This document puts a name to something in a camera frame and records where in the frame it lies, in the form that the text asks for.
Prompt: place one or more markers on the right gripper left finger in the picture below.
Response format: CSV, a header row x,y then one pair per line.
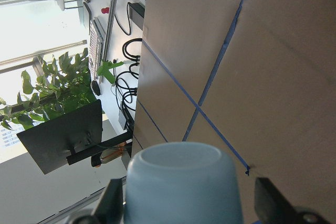
x,y
110,206

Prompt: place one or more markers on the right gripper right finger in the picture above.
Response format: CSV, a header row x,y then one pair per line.
x,y
272,207

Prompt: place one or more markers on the light blue plastic cup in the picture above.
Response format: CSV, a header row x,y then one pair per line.
x,y
182,182

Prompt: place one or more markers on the black monitor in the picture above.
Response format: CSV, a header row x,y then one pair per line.
x,y
51,142

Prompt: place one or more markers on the green leafy plant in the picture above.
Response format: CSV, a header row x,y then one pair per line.
x,y
63,86

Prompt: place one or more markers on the white keyboard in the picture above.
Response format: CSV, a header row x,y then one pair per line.
x,y
97,36

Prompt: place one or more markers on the black power adapter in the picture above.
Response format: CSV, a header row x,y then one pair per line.
x,y
137,13

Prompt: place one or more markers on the aluminium frame post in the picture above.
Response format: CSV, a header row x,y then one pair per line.
x,y
112,9

